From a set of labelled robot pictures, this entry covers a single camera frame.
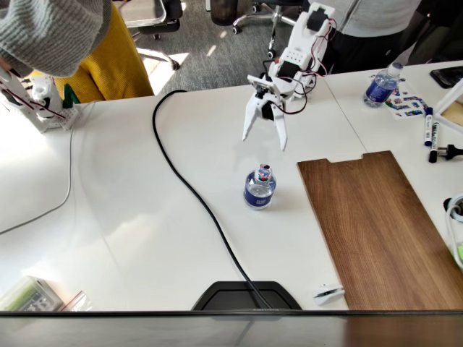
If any long black cable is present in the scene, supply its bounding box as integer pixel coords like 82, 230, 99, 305
151, 89, 273, 310

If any small white printed bracket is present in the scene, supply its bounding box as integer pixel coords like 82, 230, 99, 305
313, 283, 345, 307

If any black power plug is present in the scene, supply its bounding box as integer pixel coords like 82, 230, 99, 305
437, 143, 463, 160

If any thick white cable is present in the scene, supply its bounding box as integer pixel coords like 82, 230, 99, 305
446, 192, 463, 270

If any brown wooden board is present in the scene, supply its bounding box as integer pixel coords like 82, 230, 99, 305
297, 150, 463, 312

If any black smartphone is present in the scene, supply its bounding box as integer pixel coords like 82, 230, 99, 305
429, 66, 463, 90

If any clear zip bag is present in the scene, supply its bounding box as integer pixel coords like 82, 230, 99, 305
59, 289, 95, 312

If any white leader arm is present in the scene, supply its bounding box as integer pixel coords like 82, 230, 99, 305
0, 68, 81, 134

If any grey seat office chair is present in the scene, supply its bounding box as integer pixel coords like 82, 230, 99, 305
117, 0, 182, 72

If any person in grey knit sweater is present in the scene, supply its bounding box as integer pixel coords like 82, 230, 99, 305
0, 0, 156, 106

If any green table clamp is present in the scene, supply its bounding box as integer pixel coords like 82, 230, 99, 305
62, 83, 82, 110

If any person in grey hoodie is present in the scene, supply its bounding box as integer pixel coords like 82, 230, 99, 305
307, 0, 435, 76

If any colourful sticker sheet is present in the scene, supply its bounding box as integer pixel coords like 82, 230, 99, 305
368, 73, 428, 119

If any gripper mounted camera box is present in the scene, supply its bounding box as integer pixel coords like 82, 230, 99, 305
247, 73, 277, 96

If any clear plastic parts box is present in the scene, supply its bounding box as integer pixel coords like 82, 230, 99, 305
0, 275, 64, 312

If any blue whiteboard marker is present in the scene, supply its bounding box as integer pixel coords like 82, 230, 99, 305
423, 106, 435, 147

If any chrome base office chair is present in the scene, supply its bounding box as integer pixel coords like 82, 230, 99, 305
231, 0, 308, 61

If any black Philips computer monitor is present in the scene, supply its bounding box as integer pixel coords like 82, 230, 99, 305
0, 280, 463, 347

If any blue labelled water bottle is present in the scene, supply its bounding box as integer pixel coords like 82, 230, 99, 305
242, 163, 278, 212
362, 61, 404, 109

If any black cable grommet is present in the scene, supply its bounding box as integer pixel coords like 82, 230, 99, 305
442, 197, 463, 223

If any thin white cable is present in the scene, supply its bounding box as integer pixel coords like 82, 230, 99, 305
0, 124, 76, 236

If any dark round bin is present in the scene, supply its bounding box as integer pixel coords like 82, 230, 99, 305
211, 0, 238, 27

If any black whiteboard marker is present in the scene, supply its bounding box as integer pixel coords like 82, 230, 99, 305
428, 121, 441, 164

